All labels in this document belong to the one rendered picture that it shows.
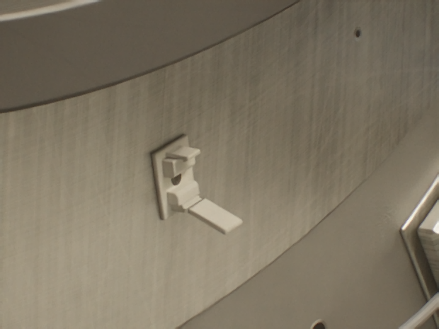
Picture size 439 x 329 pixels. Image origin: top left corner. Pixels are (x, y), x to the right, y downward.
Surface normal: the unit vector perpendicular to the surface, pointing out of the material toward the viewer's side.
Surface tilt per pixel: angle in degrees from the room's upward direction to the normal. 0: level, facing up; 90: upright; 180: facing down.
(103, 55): 90
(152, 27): 90
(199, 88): 90
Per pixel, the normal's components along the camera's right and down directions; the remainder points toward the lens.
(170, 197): -0.62, 0.38
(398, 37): 0.77, 0.15
